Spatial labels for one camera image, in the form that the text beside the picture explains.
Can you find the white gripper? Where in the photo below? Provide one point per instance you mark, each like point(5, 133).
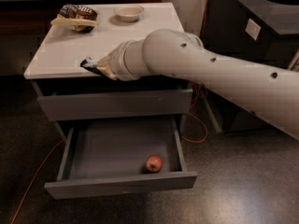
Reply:
point(117, 61)

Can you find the rxbar blueberry bar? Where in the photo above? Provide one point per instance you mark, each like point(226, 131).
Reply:
point(91, 66)

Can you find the grey drawer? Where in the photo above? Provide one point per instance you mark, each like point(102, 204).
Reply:
point(108, 157)
point(103, 98)

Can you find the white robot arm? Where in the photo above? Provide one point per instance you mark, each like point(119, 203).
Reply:
point(271, 93)

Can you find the grey drawer cabinet white top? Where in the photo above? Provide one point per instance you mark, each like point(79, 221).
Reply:
point(62, 50)

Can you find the grey top drawer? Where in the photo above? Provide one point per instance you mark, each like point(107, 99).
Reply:
point(103, 98)

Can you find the brown chip bag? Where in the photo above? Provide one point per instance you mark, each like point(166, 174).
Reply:
point(80, 18)

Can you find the white paper bowl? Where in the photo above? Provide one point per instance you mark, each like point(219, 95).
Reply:
point(129, 13)

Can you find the red apple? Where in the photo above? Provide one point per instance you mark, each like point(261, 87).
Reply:
point(154, 164)

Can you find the black trash bin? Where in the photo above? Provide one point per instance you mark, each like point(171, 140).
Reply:
point(251, 30)

